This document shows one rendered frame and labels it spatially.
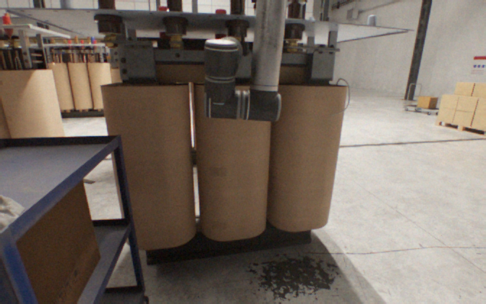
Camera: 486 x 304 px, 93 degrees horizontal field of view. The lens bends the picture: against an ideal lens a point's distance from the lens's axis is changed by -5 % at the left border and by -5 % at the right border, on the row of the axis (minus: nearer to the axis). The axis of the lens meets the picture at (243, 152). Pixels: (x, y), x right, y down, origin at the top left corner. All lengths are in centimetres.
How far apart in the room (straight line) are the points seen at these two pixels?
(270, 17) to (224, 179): 80
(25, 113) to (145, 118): 221
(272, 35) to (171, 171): 79
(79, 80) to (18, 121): 384
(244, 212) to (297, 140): 49
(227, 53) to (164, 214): 90
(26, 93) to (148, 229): 224
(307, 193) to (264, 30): 96
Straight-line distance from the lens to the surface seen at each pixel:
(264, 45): 87
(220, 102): 86
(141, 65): 123
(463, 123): 713
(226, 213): 141
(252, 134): 125
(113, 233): 117
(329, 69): 141
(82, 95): 705
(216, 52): 82
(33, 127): 332
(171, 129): 122
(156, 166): 127
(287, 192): 148
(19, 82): 327
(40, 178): 83
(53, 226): 79
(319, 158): 144
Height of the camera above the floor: 115
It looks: 18 degrees down
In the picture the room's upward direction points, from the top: 1 degrees clockwise
